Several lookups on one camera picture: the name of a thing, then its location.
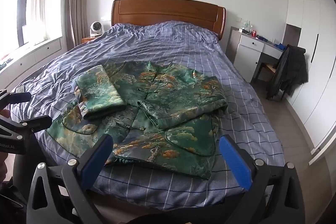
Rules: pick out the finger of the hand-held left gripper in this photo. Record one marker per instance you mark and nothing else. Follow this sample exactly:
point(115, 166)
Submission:
point(34, 123)
point(19, 97)

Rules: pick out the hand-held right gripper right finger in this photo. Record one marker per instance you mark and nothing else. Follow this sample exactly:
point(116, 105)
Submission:
point(235, 161)

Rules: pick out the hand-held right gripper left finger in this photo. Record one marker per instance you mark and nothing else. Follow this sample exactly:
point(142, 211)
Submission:
point(97, 161)

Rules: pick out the green patterned padded jacket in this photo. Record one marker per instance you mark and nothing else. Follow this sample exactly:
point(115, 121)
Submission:
point(170, 98)

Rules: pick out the dark flat device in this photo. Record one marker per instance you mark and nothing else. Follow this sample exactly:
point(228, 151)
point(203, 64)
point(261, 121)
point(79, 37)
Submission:
point(19, 88)

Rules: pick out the white window bench cabinet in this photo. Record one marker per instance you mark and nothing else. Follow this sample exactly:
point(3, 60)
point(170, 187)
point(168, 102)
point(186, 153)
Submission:
point(39, 53)

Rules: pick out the person's dark clothing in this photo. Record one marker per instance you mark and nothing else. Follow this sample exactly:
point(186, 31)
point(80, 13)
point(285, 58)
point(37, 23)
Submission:
point(9, 203)

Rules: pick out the window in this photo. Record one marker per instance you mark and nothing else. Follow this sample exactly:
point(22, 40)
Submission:
point(13, 16)

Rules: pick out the wooden nightstand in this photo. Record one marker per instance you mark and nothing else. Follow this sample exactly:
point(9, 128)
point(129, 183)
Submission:
point(88, 39)

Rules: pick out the white sheer curtain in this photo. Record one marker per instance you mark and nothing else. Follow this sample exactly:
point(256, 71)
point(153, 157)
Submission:
point(36, 6)

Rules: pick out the white desk fan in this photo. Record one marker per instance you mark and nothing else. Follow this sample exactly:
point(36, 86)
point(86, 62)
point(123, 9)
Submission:
point(96, 29)

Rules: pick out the black jacket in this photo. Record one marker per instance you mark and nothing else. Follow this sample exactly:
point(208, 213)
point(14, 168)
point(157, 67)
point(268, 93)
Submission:
point(291, 69)

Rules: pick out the white and grey desk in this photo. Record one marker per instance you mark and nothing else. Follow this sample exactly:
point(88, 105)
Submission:
point(248, 50)

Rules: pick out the red can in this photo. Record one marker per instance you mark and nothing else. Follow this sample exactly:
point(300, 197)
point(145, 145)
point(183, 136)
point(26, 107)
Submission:
point(253, 33)

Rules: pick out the white wardrobe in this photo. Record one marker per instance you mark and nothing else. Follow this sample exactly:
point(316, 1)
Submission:
point(312, 56)

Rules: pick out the bed with blue checked duvet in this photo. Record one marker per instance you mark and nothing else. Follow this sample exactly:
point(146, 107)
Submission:
point(170, 43)

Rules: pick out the clear bottles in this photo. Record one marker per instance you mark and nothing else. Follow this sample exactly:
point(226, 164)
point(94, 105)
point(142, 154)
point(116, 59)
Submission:
point(245, 25)

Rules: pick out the wooden bed headboard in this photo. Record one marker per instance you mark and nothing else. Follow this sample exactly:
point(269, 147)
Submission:
point(168, 10)

